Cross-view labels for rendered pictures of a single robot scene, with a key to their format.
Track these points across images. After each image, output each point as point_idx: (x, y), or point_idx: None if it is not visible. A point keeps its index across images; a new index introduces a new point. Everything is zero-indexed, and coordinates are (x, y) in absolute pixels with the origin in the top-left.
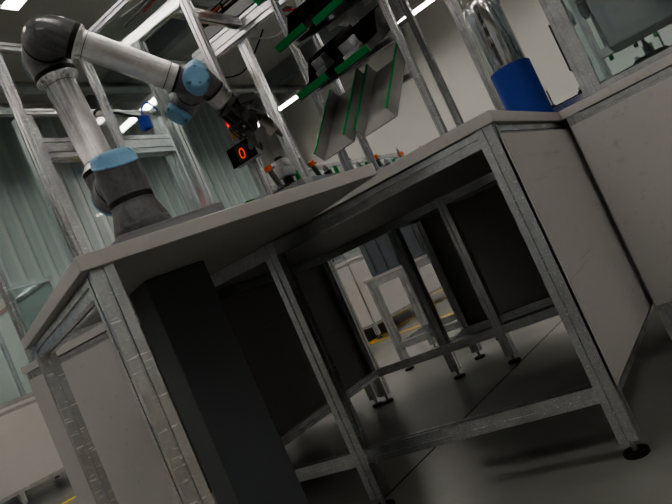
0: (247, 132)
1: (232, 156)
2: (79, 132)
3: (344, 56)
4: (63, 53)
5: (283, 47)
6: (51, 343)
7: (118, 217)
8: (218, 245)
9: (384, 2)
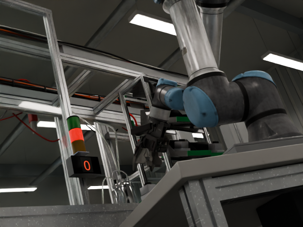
0: (162, 149)
1: (76, 162)
2: (210, 45)
3: (218, 150)
4: (219, 2)
5: (181, 120)
6: None
7: (291, 122)
8: None
9: (210, 142)
